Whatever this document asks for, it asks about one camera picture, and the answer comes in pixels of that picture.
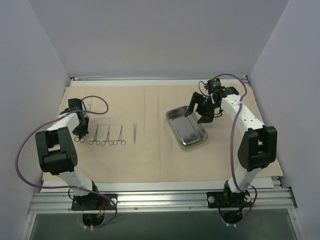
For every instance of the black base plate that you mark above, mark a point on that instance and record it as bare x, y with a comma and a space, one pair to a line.
219, 199
91, 202

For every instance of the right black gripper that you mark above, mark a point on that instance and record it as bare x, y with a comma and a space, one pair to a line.
203, 106

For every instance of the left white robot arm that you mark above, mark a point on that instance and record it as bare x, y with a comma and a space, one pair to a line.
56, 150

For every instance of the steel surgical scissors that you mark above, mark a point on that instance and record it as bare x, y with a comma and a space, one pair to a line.
95, 140

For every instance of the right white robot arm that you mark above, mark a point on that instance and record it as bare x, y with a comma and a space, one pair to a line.
253, 145

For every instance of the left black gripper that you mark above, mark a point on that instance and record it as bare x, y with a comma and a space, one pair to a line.
80, 130

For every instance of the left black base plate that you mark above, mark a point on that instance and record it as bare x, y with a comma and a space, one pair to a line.
91, 202

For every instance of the aluminium front rail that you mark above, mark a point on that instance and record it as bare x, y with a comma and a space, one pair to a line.
159, 201

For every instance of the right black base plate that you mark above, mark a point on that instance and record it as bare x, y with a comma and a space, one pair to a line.
219, 199

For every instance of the metal instrument tray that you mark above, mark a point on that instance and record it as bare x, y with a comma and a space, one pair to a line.
186, 130

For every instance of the steel hemostat forceps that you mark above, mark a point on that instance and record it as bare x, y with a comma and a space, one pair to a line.
120, 140
107, 140

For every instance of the steel tweezers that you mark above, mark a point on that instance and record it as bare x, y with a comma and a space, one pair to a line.
134, 132

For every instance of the steel needle holder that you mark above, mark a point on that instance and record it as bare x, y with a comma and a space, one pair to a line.
79, 138

